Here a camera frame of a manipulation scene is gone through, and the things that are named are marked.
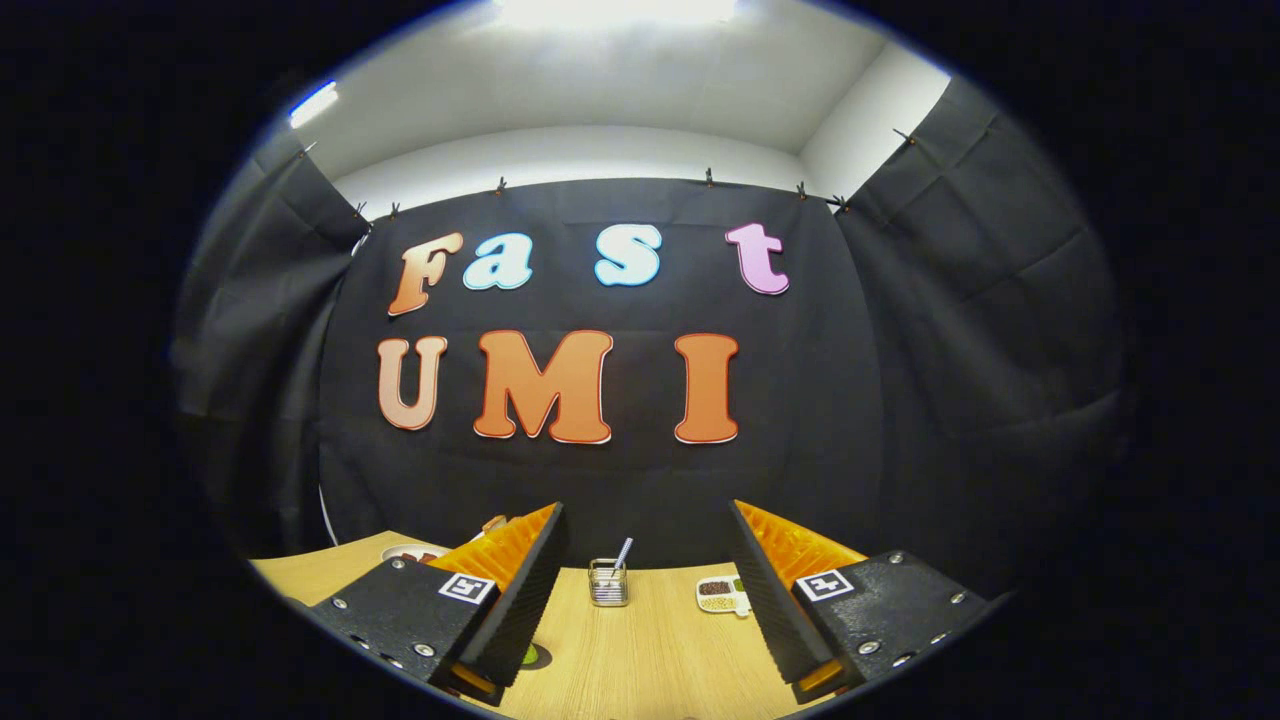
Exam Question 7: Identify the wooden table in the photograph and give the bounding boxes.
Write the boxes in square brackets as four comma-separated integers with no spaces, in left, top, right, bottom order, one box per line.
[250,530,851,720]

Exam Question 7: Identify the wire mesh holder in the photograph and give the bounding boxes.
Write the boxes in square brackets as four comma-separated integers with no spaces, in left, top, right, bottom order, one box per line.
[588,558,630,608]

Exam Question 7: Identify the small ceiling light strip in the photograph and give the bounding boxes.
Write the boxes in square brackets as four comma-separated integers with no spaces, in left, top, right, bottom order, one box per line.
[288,80,339,129]

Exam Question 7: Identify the row of small black clips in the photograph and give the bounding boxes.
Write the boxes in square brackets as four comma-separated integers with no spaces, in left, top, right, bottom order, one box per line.
[298,127,916,223]

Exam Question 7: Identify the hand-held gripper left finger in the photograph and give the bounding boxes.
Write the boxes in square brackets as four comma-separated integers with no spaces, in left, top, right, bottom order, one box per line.
[310,502,568,707]

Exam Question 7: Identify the white divided grain dish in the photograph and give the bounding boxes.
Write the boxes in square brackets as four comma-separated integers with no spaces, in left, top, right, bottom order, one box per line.
[696,576,751,618]

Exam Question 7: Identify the large ceiling light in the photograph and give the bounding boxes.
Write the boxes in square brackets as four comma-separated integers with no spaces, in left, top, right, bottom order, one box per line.
[495,0,741,29]

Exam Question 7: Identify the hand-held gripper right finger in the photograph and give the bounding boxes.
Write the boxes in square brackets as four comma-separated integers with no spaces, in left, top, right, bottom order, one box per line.
[728,499,1001,704]

